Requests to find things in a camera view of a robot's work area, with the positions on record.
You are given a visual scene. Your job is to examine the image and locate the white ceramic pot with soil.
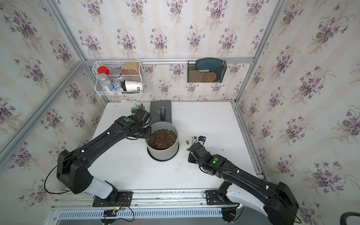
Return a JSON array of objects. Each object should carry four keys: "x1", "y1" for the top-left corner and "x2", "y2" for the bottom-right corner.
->
[{"x1": 145, "y1": 122, "x2": 180, "y2": 160}]

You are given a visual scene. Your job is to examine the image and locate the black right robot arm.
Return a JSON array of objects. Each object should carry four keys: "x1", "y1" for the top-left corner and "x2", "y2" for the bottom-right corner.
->
[{"x1": 188, "y1": 142, "x2": 301, "y2": 225}]

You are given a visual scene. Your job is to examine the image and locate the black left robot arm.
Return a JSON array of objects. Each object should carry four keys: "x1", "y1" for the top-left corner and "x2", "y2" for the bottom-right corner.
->
[{"x1": 56, "y1": 109, "x2": 152, "y2": 199}]

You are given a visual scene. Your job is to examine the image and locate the dark green pot saucer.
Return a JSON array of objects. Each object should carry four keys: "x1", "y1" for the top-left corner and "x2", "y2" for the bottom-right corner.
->
[{"x1": 147, "y1": 146, "x2": 180, "y2": 162}]

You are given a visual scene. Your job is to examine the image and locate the blue black utility knife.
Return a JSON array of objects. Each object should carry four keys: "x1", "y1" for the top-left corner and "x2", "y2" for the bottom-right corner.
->
[{"x1": 160, "y1": 106, "x2": 166, "y2": 122}]

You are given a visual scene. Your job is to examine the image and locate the green pen holder cup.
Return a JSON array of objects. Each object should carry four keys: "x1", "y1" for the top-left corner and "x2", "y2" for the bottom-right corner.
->
[{"x1": 131, "y1": 103, "x2": 145, "y2": 113}]

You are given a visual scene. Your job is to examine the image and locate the dark grey mat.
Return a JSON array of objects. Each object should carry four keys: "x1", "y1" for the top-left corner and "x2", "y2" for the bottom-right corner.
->
[{"x1": 150, "y1": 100, "x2": 172, "y2": 125}]

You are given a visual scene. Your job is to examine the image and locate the white black cup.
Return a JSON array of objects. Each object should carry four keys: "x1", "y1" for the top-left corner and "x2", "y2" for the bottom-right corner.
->
[{"x1": 121, "y1": 80, "x2": 143, "y2": 92}]

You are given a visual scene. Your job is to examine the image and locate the clear plastic bottle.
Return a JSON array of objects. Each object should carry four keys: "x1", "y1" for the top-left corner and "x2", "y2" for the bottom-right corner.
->
[{"x1": 98, "y1": 73, "x2": 114, "y2": 92}]

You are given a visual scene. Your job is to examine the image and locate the red lidded jar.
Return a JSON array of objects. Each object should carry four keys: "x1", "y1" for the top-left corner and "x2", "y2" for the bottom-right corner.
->
[{"x1": 97, "y1": 66, "x2": 110, "y2": 76}]

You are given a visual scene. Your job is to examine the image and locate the round cork coaster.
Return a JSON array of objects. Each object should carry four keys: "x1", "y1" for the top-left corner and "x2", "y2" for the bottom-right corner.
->
[{"x1": 202, "y1": 72, "x2": 217, "y2": 83}]

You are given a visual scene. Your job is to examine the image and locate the small circuit board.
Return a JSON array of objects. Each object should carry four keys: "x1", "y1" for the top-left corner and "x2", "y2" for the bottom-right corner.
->
[{"x1": 103, "y1": 210, "x2": 119, "y2": 218}]

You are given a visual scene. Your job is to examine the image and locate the teal plate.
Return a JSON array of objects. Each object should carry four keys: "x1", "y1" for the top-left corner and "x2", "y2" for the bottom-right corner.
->
[{"x1": 195, "y1": 58, "x2": 223, "y2": 82}]

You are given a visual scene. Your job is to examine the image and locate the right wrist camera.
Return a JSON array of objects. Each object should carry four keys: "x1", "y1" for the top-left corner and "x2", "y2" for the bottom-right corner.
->
[{"x1": 197, "y1": 136, "x2": 206, "y2": 143}]

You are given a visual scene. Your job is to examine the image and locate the white wire wall basket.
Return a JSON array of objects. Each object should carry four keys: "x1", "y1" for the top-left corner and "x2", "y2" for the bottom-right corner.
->
[{"x1": 92, "y1": 61, "x2": 145, "y2": 97}]

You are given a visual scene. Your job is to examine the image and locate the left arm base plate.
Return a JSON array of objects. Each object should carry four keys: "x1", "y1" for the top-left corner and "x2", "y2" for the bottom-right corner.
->
[{"x1": 92, "y1": 191, "x2": 134, "y2": 208}]

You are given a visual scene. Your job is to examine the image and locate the black mesh wall organizer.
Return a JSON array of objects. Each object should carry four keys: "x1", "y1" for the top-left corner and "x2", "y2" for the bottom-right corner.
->
[{"x1": 187, "y1": 60, "x2": 227, "y2": 83}]

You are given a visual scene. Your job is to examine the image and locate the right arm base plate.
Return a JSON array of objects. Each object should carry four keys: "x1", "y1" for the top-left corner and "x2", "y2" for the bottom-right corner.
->
[{"x1": 203, "y1": 190, "x2": 226, "y2": 205}]

